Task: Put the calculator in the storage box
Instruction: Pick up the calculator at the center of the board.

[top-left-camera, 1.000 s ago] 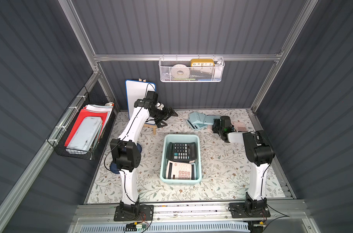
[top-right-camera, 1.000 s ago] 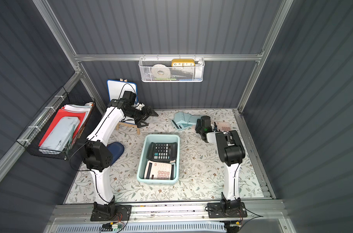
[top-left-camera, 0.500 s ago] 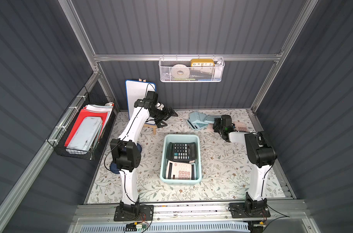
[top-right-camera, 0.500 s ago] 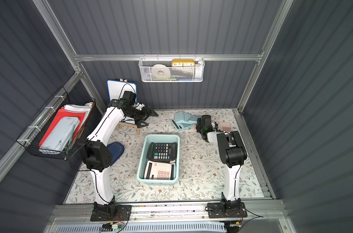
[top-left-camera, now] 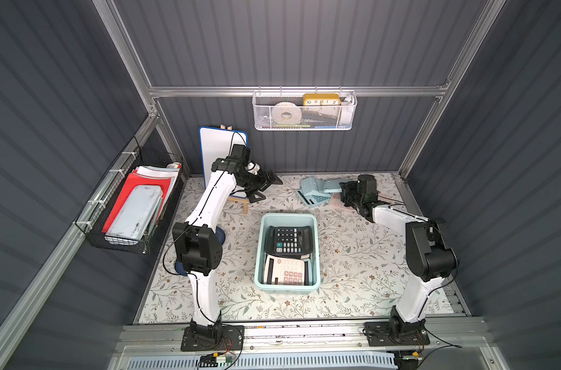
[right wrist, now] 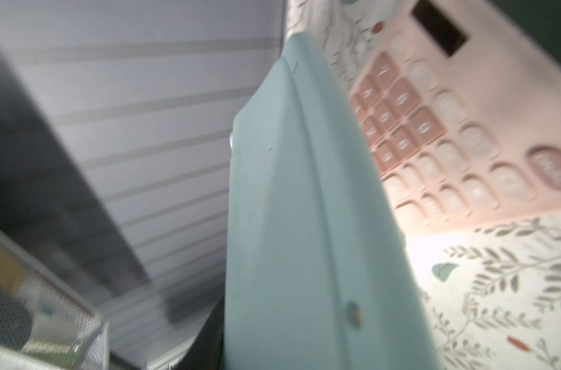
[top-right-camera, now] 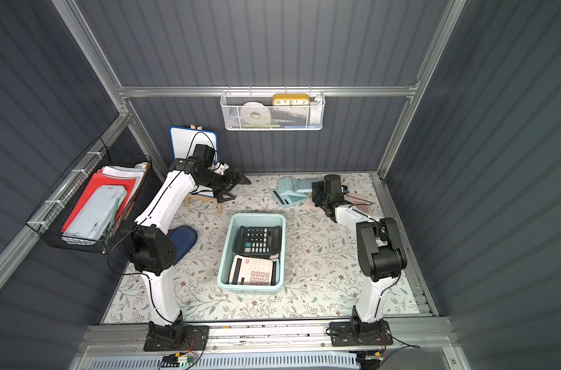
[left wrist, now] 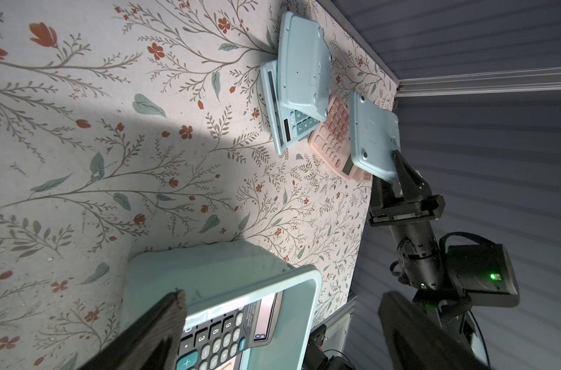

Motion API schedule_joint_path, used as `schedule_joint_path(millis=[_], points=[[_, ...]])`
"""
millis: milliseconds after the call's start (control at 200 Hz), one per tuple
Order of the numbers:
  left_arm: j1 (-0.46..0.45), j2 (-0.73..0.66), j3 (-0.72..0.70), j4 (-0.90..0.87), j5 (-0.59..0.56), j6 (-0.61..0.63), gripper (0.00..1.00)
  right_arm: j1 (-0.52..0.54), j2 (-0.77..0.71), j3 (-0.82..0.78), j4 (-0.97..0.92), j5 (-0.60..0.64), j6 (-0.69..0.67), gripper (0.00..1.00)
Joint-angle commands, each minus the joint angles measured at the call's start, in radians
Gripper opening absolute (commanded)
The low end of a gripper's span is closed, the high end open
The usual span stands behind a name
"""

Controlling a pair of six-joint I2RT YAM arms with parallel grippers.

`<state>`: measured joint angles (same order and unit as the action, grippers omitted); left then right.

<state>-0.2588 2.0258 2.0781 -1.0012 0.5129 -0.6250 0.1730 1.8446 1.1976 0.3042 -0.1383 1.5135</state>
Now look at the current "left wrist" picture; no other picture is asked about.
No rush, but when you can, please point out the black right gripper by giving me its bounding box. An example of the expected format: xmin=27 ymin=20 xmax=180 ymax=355
xmin=369 ymin=150 xmax=446 ymax=291

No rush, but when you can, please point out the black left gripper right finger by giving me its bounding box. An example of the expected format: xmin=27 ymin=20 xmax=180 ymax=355
xmin=378 ymin=291 xmax=488 ymax=370

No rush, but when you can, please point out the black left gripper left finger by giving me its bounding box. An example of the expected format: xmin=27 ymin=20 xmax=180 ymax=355
xmin=81 ymin=290 xmax=187 ymax=370

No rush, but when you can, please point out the mint green calculator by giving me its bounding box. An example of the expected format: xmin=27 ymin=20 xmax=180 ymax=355
xmin=348 ymin=91 xmax=401 ymax=185
xmin=277 ymin=12 xmax=332 ymax=122

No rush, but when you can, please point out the black calculator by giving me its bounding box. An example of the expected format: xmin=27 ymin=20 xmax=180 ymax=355
xmin=174 ymin=292 xmax=283 ymax=370

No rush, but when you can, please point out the mint green storage box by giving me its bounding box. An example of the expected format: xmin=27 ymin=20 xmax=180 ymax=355
xmin=122 ymin=240 xmax=321 ymax=369

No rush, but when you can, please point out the teal calculator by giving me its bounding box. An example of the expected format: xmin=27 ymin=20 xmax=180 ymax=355
xmin=260 ymin=60 xmax=320 ymax=157

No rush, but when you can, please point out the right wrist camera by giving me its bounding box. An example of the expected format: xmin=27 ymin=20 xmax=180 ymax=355
xmin=439 ymin=231 xmax=520 ymax=308

